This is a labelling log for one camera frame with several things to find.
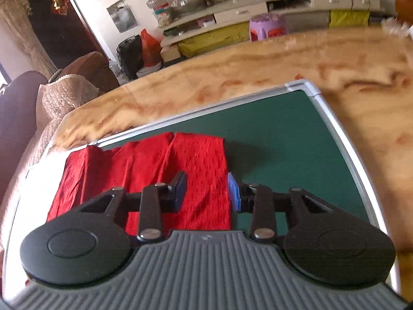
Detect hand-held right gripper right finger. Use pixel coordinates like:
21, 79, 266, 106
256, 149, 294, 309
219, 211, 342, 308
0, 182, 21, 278
227, 172, 338, 243

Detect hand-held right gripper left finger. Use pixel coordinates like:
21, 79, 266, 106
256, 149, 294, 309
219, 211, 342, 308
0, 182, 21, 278
77, 170, 188, 243

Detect red pants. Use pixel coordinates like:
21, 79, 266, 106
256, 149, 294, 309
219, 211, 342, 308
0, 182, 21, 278
47, 132, 233, 237

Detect cardboard box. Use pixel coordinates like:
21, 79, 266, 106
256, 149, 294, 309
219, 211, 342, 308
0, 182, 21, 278
160, 46, 181, 63

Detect black mesh basket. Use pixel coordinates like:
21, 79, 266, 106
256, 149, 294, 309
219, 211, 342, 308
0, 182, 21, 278
116, 35, 144, 80

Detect red plastic bag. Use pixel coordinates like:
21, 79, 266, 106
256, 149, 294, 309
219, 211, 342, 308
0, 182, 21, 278
140, 29, 162, 67

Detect brown upholstered armchair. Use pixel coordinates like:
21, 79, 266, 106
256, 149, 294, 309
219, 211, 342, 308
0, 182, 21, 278
61, 51, 120, 96

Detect beige quilted sofa cover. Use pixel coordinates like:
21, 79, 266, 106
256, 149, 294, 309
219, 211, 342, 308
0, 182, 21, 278
0, 74, 99, 255

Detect purple plastic stool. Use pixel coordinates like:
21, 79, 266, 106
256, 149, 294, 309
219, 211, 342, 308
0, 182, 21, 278
249, 14, 288, 42

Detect long beige cabinet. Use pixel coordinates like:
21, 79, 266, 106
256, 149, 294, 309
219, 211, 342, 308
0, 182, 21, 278
158, 0, 384, 57

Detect dark maroon sofa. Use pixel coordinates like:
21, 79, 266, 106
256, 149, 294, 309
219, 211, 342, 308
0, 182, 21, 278
0, 70, 49, 201

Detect dark wooden door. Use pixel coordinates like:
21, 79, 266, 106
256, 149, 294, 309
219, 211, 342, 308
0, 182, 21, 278
22, 0, 108, 68

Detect beige curtain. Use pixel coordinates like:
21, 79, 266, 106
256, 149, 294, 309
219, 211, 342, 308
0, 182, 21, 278
0, 0, 59, 81

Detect green board with metal frame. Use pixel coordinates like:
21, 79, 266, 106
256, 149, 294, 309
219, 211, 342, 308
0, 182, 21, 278
6, 79, 401, 294

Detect grey wall poster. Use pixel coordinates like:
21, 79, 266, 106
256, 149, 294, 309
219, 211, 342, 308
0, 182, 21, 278
106, 0, 138, 33

